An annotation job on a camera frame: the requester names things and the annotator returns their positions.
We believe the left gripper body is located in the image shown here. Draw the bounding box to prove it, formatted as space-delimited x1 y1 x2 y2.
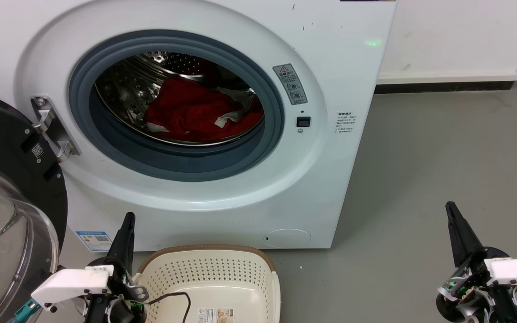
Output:
83 257 149 323

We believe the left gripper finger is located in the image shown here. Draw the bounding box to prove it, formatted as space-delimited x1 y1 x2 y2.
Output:
107 212 130 270
123 213 136 275

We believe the white and black baseboard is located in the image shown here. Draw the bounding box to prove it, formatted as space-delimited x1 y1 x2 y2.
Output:
374 69 517 95

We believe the steel washing machine drum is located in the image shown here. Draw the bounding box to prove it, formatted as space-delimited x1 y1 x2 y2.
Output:
95 51 266 147

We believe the small printed text label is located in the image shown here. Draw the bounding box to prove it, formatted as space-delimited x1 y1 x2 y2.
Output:
336 111 356 135

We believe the cream plastic laundry basket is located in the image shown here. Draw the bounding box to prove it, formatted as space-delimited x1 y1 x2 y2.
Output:
134 244 281 323

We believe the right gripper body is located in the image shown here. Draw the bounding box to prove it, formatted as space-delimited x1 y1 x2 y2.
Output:
435 246 517 323

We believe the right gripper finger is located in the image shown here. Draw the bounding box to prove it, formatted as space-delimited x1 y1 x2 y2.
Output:
452 203 485 261
445 201 470 268

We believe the thin black cable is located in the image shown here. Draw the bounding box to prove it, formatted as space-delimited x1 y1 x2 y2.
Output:
144 292 192 323

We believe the white front-load washing machine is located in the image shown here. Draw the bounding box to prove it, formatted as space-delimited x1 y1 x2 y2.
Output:
0 0 397 253

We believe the grey warning sticker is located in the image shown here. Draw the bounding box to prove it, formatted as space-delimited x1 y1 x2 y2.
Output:
272 63 308 105

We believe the teal cable connector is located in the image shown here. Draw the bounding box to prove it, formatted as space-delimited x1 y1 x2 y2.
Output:
9 300 40 323

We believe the round white filter cover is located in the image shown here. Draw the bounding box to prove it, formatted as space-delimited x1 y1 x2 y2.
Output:
264 228 312 249

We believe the blue energy label sticker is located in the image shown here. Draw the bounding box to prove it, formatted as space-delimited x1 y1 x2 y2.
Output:
75 231 114 253

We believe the red garment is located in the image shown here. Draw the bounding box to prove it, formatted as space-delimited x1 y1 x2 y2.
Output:
145 76 265 143

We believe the metal door hinge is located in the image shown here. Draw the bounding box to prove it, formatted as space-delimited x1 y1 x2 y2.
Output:
31 95 82 163

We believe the grey rubber door gasket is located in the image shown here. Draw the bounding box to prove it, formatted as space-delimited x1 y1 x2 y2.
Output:
69 30 285 182

